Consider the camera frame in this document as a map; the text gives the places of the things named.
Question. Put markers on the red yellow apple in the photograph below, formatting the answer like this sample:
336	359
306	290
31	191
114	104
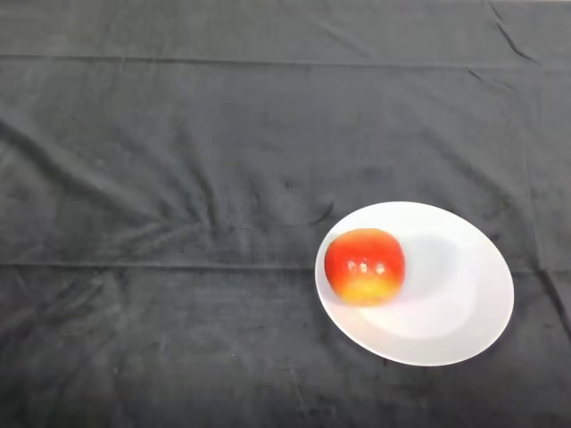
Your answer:
365	267

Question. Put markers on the white round plate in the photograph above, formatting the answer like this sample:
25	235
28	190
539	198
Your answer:
446	294

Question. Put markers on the black cloth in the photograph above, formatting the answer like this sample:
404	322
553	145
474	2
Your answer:
223	134

